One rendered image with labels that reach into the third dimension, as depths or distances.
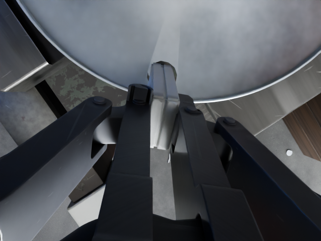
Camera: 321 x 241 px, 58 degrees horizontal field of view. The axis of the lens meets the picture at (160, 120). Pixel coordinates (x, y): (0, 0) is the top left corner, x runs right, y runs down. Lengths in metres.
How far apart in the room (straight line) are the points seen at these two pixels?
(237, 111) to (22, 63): 0.21
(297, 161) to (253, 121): 0.96
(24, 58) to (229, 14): 0.20
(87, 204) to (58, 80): 0.17
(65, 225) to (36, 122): 0.79
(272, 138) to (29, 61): 0.95
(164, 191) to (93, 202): 0.68
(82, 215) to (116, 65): 0.25
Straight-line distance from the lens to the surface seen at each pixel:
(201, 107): 0.86
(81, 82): 0.36
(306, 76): 0.26
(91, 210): 0.41
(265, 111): 0.25
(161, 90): 0.16
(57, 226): 1.15
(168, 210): 1.10
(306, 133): 1.05
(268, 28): 0.25
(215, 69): 0.23
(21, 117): 0.39
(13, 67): 0.32
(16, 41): 0.32
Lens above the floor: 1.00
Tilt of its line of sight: 82 degrees down
